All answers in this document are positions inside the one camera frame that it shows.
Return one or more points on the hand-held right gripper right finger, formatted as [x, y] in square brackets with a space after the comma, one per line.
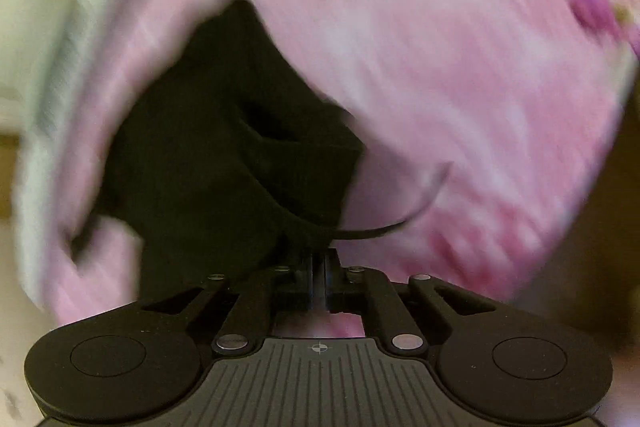
[340, 292]

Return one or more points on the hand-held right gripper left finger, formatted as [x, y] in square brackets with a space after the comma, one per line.
[295, 287]

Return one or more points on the black garment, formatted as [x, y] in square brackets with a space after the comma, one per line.
[200, 157]

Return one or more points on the pink floral blanket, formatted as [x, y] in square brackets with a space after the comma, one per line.
[425, 57]

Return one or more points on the pale grey crinkled quilt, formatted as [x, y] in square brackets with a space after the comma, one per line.
[90, 7]

